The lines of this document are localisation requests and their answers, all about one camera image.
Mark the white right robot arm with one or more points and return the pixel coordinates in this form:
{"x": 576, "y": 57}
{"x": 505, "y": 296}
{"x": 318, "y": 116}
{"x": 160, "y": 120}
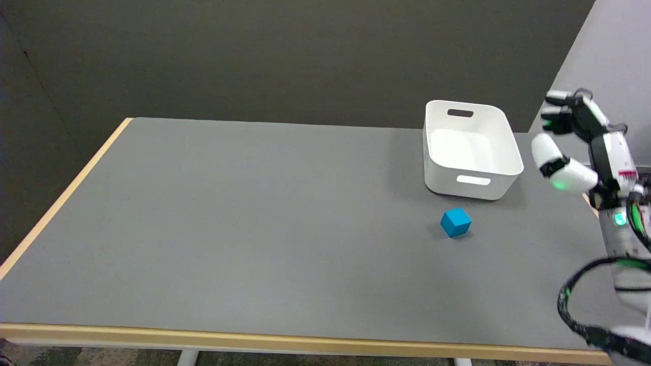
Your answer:
{"x": 628, "y": 254}

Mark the white table leg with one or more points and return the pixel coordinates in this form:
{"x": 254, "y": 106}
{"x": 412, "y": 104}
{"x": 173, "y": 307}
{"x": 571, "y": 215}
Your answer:
{"x": 462, "y": 362}
{"x": 187, "y": 357}

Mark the blue wooden cube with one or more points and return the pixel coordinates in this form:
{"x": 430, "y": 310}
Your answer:
{"x": 456, "y": 222}

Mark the white plastic bin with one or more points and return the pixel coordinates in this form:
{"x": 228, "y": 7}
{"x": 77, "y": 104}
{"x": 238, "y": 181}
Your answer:
{"x": 470, "y": 150}

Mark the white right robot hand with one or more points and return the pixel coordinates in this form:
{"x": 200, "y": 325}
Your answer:
{"x": 608, "y": 152}

